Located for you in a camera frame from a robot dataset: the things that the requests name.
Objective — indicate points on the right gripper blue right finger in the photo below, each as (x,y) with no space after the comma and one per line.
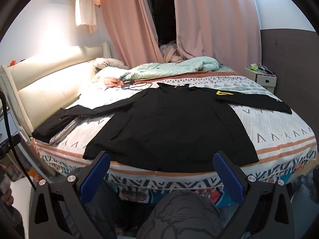
(232,177)

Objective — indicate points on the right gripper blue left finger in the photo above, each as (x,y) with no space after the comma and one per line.
(91,177)

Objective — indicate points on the large black shirt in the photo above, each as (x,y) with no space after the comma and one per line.
(176,128)

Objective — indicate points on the folded black clothes pile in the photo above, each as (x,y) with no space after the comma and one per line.
(55,124)

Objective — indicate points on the person's left hand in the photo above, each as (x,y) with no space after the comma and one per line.
(6,192)

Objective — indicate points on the person's patterned grey knee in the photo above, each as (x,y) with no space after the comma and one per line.
(182,214)

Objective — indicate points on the patterned white bedspread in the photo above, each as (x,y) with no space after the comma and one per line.
(286,147)

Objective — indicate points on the rust orange cloth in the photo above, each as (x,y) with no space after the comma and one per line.
(112,82)

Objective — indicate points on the cream padded headboard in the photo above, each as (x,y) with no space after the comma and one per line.
(39,86)

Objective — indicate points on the grey pillow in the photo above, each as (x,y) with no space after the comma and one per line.
(101,63)

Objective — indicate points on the white bedside table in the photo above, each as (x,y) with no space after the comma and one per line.
(267,81)

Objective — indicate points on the green item on bedside table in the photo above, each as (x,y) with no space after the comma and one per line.
(253,67)

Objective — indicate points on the mint green duvet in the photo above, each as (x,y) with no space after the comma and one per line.
(156,70)

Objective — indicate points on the crumpled peach blanket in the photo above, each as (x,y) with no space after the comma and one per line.
(170,53)

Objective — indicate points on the left pink curtain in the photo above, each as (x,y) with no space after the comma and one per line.
(132,31)

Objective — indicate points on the pink curtain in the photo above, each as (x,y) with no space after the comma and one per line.
(227,30)
(132,31)

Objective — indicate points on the hanging white garment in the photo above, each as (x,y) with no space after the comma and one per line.
(85,14)

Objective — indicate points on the right pink curtain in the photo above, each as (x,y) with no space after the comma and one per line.
(227,30)

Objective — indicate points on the black charger with cable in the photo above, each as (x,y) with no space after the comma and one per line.
(132,85)

